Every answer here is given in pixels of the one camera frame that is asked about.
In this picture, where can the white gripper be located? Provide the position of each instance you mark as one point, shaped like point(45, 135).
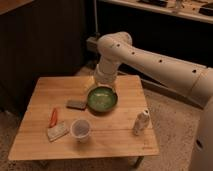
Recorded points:
point(105, 78)

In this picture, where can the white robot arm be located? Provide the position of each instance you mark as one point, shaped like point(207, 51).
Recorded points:
point(194, 81)

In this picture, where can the green ceramic bowl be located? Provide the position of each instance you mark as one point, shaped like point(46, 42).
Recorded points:
point(102, 99)

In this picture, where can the white small bottle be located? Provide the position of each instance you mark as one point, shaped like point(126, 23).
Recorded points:
point(141, 122)

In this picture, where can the grey baseboard heater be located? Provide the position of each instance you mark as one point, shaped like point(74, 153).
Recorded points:
point(91, 44)

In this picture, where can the wooden table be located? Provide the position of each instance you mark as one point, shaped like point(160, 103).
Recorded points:
point(111, 133)

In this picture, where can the light wooden shelf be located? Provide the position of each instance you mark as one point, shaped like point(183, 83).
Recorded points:
point(187, 9)

